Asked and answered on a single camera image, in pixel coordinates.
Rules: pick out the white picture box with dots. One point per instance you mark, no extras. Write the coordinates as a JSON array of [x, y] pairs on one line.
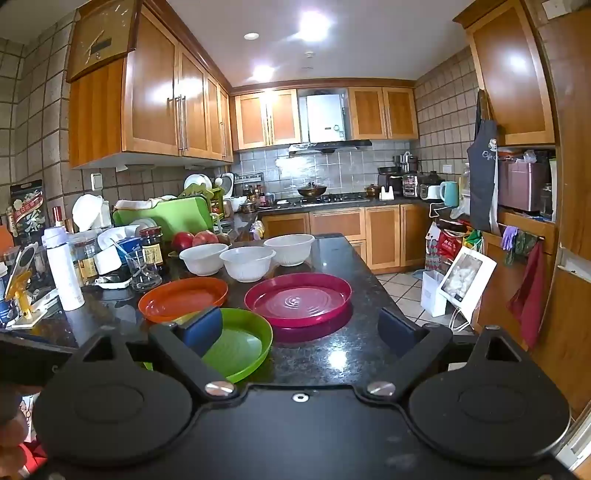
[[466, 286]]

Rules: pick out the red apple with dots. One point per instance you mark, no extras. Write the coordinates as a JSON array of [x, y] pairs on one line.
[[205, 237], [183, 241]]

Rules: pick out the yellow phone stand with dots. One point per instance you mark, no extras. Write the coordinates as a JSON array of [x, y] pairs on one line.
[[21, 286]]

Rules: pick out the white toaster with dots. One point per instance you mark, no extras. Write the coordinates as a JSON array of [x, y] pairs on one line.
[[435, 193]]

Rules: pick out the brown kiwi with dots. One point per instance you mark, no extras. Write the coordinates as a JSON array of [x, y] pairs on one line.
[[224, 238]]

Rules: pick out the white dish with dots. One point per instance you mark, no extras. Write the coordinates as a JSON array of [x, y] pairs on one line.
[[198, 181]]

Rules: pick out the clear glass cup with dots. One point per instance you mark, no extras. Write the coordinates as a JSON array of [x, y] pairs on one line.
[[143, 274]]

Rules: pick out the range hood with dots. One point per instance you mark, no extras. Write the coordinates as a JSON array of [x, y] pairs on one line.
[[330, 145]]

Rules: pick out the wooden base cabinets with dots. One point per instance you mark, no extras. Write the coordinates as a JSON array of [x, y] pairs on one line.
[[383, 235]]

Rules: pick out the pink bread machine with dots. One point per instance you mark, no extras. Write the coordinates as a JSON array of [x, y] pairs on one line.
[[524, 184]]

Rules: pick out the white ribbed bowl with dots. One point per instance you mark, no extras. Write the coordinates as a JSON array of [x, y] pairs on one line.
[[203, 261], [247, 265], [291, 249]]

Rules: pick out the white paper bag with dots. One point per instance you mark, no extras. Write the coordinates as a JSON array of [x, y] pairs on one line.
[[431, 295]]

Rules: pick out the green cloth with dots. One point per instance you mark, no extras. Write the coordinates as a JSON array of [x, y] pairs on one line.
[[524, 247]]

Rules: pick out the patterned gift bag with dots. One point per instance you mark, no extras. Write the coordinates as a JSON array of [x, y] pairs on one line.
[[433, 249]]

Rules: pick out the dark wok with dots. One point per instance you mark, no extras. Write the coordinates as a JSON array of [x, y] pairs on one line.
[[312, 189]]

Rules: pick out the long wooden wall cabinet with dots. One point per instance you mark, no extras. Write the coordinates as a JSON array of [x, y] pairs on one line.
[[152, 92]]

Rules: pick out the gas stove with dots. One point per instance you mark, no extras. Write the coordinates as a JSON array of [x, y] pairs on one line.
[[341, 198]]

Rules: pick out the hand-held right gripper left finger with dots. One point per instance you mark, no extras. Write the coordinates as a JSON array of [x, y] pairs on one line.
[[203, 330]]

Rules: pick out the green cutting board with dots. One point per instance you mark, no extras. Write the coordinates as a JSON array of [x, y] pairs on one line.
[[171, 217]]

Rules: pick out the tall wooden cupboard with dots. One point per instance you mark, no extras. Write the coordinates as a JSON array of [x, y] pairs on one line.
[[512, 78]]

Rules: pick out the orange plate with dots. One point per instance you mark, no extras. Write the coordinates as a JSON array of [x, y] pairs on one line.
[[180, 297]]

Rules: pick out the dark sauce jar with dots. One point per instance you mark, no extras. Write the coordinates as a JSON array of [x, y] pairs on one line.
[[151, 251]]

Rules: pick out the white rice cooker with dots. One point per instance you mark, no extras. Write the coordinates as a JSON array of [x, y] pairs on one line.
[[227, 184]]

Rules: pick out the white plastic container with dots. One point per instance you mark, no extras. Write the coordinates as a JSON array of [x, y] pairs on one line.
[[110, 262]]

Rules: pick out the person's red garment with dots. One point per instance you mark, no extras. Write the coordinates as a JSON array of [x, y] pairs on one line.
[[33, 458]]

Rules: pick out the row of condiment bottles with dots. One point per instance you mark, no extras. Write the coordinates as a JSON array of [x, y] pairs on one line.
[[257, 196]]

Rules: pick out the white water heater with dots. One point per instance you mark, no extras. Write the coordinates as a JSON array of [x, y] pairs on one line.
[[325, 117]]

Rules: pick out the green dish rack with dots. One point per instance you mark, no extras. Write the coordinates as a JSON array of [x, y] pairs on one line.
[[214, 203]]

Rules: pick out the blue carton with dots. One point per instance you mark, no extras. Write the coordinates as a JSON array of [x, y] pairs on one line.
[[129, 247]]

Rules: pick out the teal mug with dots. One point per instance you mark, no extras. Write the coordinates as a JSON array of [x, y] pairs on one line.
[[449, 194]]

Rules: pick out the dark apron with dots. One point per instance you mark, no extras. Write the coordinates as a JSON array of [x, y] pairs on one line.
[[482, 175]]

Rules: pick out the purple rubber gloves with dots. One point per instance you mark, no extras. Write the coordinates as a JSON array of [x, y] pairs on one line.
[[510, 237]]

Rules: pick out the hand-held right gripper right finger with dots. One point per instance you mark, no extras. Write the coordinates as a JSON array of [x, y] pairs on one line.
[[397, 330]]

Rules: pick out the red shopping bag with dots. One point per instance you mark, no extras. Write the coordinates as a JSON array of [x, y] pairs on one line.
[[450, 247]]

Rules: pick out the amber glass jar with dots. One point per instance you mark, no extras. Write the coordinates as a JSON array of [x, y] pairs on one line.
[[84, 258]]

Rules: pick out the person's left hand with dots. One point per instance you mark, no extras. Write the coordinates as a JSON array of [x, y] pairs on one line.
[[11, 438]]

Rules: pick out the black cooking pot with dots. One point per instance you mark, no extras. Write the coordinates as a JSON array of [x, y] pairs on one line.
[[431, 177]]

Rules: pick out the red towel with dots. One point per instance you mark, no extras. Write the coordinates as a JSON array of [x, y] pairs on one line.
[[528, 295]]

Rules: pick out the steel pots stack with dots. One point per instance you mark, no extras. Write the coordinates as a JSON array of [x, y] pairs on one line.
[[406, 162]]

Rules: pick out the crimson red plate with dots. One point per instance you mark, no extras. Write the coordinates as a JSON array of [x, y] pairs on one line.
[[298, 297]]

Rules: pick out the green plate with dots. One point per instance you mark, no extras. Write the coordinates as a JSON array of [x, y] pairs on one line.
[[242, 344]]

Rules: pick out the white bottle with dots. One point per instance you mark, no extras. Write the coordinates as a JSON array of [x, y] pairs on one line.
[[64, 272]]

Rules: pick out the black tea package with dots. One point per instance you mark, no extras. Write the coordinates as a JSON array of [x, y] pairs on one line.
[[27, 212]]

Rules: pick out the wall socket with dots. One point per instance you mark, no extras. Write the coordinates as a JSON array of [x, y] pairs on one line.
[[96, 181]]

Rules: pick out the wooden wall clock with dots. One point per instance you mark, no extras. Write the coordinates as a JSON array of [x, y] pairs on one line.
[[104, 39]]

